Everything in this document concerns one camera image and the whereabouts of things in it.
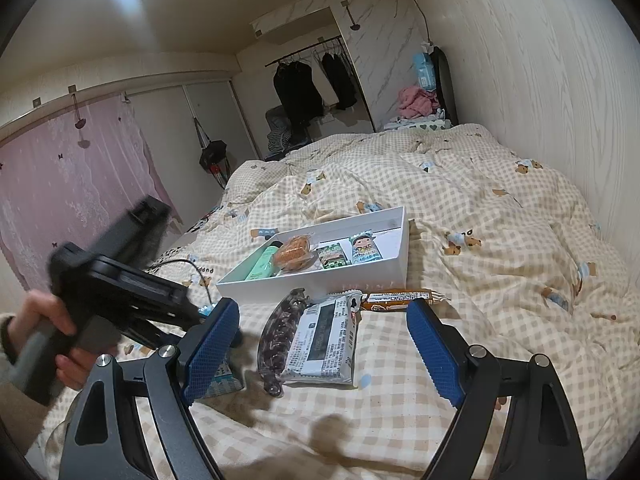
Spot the cartoon-print sheet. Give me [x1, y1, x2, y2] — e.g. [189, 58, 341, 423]
[186, 211, 222, 234]

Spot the white cardboard box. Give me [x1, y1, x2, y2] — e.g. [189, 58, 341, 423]
[216, 206, 412, 307]

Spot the white wall shelf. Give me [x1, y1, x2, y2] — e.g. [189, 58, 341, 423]
[249, 6, 337, 47]

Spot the pink clothes pile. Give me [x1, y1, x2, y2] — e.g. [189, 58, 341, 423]
[398, 86, 441, 121]

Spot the green tube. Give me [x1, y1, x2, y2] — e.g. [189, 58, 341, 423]
[244, 242, 282, 282]

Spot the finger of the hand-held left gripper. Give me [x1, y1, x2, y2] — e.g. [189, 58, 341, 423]
[117, 309, 214, 356]

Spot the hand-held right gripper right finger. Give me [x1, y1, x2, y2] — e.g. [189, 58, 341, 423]
[405, 299, 587, 480]

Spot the pink curtain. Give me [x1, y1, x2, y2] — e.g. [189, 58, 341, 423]
[0, 92, 177, 292]

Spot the blue lollipop packet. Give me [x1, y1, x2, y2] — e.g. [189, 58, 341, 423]
[348, 230, 385, 266]

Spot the black hanging coat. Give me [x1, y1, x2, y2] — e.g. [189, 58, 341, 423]
[272, 57, 326, 128]

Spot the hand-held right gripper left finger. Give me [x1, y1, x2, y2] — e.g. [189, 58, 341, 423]
[59, 297, 242, 480]

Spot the black hanging garment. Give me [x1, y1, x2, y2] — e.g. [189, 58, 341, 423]
[320, 50, 359, 112]

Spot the heart-print cloth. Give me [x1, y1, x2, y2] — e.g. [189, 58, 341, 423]
[382, 114, 449, 134]

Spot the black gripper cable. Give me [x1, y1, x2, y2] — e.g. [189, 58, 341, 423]
[145, 258, 217, 309]

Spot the person's left hand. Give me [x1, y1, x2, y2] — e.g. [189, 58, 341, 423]
[14, 292, 101, 391]

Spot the brown striped snack bar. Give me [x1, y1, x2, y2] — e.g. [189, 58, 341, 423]
[344, 288, 447, 312]

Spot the bagged orange pastry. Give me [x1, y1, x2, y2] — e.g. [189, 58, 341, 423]
[272, 234, 318, 275]

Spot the checked bear-print duvet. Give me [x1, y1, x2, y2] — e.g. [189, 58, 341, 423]
[30, 124, 628, 480]

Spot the white packet with dark label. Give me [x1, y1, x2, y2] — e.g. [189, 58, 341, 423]
[279, 296, 362, 387]

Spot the green snack packet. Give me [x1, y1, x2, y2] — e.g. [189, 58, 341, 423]
[317, 242, 351, 271]

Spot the air conditioner cable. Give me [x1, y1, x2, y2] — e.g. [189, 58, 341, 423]
[410, 0, 437, 48]

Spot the striped cloth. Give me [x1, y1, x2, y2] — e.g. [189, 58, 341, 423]
[264, 107, 309, 162]

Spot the black clothes rail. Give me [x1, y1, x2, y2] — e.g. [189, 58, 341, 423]
[264, 35, 347, 69]

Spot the blue striped packet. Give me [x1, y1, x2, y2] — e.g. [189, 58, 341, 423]
[200, 355, 247, 400]

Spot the clear hair claw clip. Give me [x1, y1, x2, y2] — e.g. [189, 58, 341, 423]
[257, 288, 307, 399]

